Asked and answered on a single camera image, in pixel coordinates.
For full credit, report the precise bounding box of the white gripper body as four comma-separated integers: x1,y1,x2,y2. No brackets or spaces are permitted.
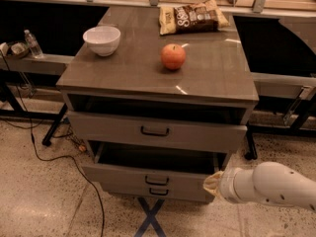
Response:
218,168,256,203

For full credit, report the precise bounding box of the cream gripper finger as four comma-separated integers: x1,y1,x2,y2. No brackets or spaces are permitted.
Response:
203,171,223,198

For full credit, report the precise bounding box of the grey drawer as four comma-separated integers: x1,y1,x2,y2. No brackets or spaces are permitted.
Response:
101,183,214,203
68,111,247,152
83,142,229,190

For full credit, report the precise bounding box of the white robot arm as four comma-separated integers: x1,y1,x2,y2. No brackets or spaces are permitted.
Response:
203,162,316,212

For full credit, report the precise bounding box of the grey bottom drawer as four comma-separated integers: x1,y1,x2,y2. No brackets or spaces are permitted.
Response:
101,183,214,203

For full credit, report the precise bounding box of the grey drawer cabinet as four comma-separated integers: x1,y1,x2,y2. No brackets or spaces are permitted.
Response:
55,5,261,205

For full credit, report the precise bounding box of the grey top drawer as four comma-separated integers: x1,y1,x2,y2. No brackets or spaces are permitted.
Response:
68,111,247,152

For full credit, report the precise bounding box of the blue tape cross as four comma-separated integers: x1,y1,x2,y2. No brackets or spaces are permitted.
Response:
134,197,167,237

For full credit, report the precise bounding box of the grey side bench right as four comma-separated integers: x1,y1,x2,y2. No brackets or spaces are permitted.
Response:
252,72,316,100

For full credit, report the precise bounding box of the grey side bench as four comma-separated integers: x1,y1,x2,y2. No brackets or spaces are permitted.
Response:
0,54,73,76
252,72,316,100

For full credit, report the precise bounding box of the red apple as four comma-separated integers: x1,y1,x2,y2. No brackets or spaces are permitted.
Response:
160,43,186,70

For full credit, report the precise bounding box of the brown chip bag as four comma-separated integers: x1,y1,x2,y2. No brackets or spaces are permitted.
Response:
159,0,229,36

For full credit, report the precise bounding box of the white ceramic bowl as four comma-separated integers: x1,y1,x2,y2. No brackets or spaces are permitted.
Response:
83,26,120,56

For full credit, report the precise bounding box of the grey side bench left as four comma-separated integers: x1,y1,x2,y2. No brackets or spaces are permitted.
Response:
0,54,73,76

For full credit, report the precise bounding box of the clear plastic water bottle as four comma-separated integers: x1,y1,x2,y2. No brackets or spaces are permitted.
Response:
24,30,43,58

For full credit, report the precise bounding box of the small round dish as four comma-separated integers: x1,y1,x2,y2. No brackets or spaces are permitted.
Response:
6,41,29,59

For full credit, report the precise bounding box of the black floor cable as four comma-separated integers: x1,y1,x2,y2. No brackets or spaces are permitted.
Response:
0,49,106,237

